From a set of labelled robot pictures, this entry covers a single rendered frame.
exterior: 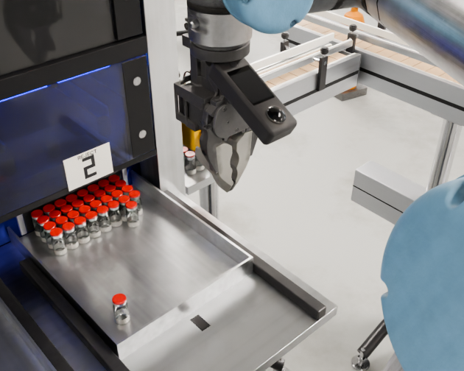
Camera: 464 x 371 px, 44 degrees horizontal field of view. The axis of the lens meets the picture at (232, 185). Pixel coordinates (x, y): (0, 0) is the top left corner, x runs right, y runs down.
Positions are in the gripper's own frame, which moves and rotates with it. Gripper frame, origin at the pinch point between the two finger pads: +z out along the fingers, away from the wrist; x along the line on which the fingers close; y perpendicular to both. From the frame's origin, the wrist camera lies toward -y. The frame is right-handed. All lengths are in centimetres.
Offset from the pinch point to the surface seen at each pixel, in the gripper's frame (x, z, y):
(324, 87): -65, 21, 38
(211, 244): -5.4, 21.3, 11.5
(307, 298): -7.0, 19.6, -9.3
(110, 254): 9.2, 21.3, 21.0
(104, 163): 4.4, 8.2, 27.5
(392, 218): -84, 65, 22
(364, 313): -85, 110, 25
